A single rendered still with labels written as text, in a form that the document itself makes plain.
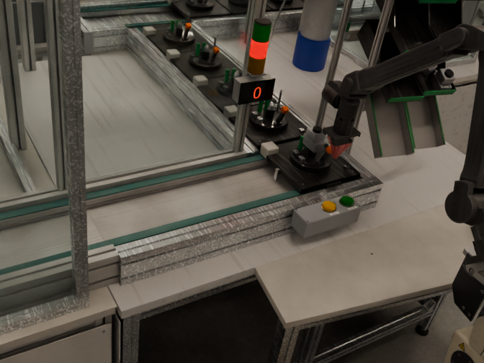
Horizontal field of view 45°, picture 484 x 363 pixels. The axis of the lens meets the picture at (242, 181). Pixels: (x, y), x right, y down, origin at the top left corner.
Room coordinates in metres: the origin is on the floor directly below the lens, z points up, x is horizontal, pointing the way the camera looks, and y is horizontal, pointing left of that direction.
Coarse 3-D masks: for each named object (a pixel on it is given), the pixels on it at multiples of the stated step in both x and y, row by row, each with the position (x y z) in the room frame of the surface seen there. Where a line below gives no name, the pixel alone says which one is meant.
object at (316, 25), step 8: (312, 0) 2.57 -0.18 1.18; (320, 0) 2.55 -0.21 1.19; (328, 0) 2.55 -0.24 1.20; (336, 0) 2.58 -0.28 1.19; (312, 8) 2.56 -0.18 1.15; (320, 8) 2.55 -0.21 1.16; (328, 8) 2.55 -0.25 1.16; (304, 16) 2.60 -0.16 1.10; (312, 16) 2.56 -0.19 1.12; (320, 16) 2.55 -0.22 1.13; (328, 16) 2.56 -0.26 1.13; (304, 24) 2.58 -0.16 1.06; (312, 24) 2.55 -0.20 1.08; (320, 24) 2.55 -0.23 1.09; (328, 24) 2.57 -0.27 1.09; (304, 32) 2.57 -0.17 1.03; (312, 32) 2.55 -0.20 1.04; (320, 32) 2.55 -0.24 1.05; (328, 32) 2.58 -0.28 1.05; (320, 40) 2.55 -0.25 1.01
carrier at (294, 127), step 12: (252, 108) 1.90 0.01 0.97; (264, 108) 1.86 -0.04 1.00; (252, 120) 1.78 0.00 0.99; (264, 120) 1.79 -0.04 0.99; (288, 120) 1.82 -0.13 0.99; (252, 132) 1.73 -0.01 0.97; (264, 132) 1.75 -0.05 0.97; (276, 132) 1.76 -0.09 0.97; (288, 132) 1.77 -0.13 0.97; (276, 144) 1.70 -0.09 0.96
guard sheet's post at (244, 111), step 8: (256, 0) 1.61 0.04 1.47; (264, 0) 1.62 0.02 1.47; (256, 8) 1.61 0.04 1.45; (264, 8) 1.62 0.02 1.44; (256, 16) 1.60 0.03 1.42; (248, 48) 1.61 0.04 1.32; (248, 56) 1.61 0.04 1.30; (248, 104) 1.62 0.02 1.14; (240, 112) 1.61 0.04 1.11; (248, 112) 1.62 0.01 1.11; (240, 120) 1.60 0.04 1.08; (240, 128) 1.61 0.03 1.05; (240, 136) 1.61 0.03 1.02; (240, 144) 1.62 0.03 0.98
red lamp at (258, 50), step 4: (252, 40) 1.59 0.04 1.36; (252, 44) 1.58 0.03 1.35; (256, 44) 1.57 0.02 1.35; (260, 44) 1.57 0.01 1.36; (264, 44) 1.58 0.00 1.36; (268, 44) 1.60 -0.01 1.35; (252, 48) 1.58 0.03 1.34; (256, 48) 1.57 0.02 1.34; (260, 48) 1.57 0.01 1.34; (264, 48) 1.58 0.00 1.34; (252, 52) 1.58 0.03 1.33; (256, 52) 1.57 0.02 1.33; (260, 52) 1.57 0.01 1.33; (264, 52) 1.58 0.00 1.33; (252, 56) 1.58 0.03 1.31; (256, 56) 1.57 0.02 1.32; (260, 56) 1.58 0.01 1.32; (264, 56) 1.58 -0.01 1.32
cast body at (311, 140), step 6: (318, 126) 1.63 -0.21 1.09; (306, 132) 1.62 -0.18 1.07; (312, 132) 1.60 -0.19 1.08; (318, 132) 1.60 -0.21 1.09; (306, 138) 1.61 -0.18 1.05; (312, 138) 1.59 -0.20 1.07; (318, 138) 1.60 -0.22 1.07; (324, 138) 1.61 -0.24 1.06; (306, 144) 1.61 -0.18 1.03; (312, 144) 1.59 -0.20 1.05; (318, 144) 1.58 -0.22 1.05; (312, 150) 1.58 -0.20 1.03; (318, 150) 1.59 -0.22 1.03
